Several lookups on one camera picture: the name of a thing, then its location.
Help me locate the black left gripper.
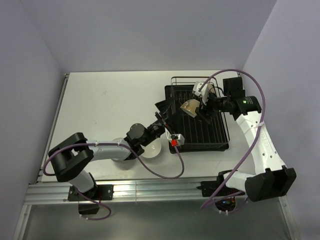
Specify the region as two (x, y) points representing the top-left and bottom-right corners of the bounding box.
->
(141, 96), (182, 147)

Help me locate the beige bowl with leaf pattern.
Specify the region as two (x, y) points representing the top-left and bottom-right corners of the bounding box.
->
(180, 99), (200, 118)

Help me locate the white ribbed bowl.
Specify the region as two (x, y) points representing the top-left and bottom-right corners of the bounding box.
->
(141, 138), (162, 159)

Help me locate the white bowl with grey rim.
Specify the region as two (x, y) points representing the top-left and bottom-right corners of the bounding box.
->
(111, 137), (131, 162)

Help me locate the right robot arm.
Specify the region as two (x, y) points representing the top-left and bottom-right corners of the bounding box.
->
(192, 77), (297, 206)

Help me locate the black drip tray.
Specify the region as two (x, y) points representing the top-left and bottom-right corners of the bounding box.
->
(163, 84), (230, 154)

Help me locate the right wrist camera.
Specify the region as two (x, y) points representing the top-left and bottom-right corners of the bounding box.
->
(192, 81), (213, 105)

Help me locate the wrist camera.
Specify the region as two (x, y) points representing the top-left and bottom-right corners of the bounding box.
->
(192, 81), (213, 105)
(165, 129), (185, 147)

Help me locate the wire dish rack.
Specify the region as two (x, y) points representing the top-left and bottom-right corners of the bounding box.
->
(170, 76), (231, 148)

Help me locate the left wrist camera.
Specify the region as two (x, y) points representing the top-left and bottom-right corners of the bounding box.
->
(165, 129), (185, 147)

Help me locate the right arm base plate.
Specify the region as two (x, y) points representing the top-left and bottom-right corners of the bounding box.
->
(196, 180), (245, 198)

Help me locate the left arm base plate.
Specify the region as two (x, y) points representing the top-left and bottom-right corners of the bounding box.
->
(67, 184), (114, 202)

